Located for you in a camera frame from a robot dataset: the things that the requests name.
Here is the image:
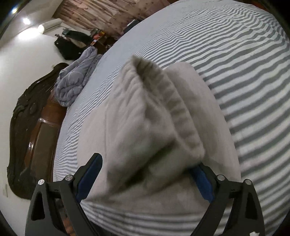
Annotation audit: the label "grey fleece pants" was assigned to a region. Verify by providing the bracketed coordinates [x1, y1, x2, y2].
[77, 56, 241, 202]

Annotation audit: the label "dark carved wooden headboard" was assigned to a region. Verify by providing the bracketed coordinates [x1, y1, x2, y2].
[7, 62, 68, 200]

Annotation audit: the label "grey blue quilted comforter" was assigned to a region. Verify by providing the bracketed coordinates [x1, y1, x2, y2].
[54, 46, 102, 107]

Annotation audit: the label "grey striped bed sheet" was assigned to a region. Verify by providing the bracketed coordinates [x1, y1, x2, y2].
[53, 1, 289, 235]

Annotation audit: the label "dark hanging clothes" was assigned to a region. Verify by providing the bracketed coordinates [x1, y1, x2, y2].
[54, 29, 92, 60]

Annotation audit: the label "brown patterned curtain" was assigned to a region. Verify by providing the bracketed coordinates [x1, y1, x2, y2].
[54, 0, 170, 38]

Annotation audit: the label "white wall air conditioner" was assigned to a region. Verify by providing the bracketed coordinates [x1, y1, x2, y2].
[37, 18, 62, 34]

